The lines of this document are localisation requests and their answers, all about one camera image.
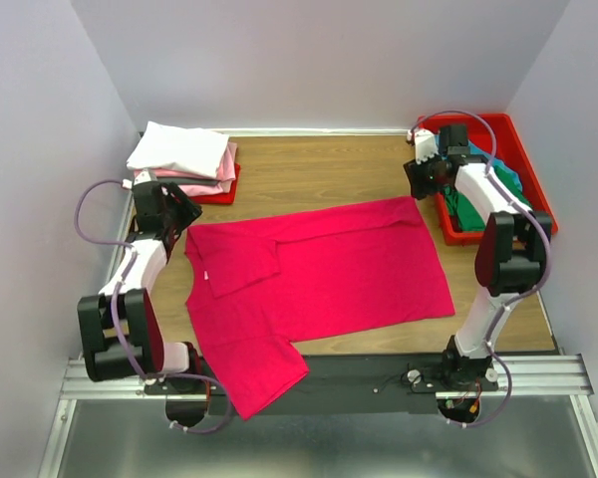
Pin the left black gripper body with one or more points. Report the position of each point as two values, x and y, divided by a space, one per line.
178 215

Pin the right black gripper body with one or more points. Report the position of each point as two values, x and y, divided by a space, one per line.
426 175

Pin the magenta t shirt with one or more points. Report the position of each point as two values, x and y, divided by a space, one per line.
261 286

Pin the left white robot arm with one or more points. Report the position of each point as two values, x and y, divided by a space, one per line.
119 331

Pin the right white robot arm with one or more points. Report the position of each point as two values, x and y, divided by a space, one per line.
513 258

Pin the pink folded t shirt lower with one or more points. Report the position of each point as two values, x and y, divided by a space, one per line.
223 186

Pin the grey folded t shirt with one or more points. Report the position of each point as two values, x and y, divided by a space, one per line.
189 181

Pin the red folded t shirt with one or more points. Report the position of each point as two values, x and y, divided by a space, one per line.
223 198

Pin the blue t shirt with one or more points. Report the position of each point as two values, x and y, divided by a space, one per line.
504 172

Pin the green t shirt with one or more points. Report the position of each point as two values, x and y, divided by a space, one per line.
463 212

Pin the white folded t shirt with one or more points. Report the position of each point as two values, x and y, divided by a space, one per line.
157 133

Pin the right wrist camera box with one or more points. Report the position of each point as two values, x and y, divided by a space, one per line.
424 143

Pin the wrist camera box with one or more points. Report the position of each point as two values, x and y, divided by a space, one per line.
424 143
144 176

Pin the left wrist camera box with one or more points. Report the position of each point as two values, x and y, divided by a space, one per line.
144 176

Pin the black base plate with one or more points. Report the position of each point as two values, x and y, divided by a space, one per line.
412 383

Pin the aluminium frame rail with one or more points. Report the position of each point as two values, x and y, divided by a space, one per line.
520 376

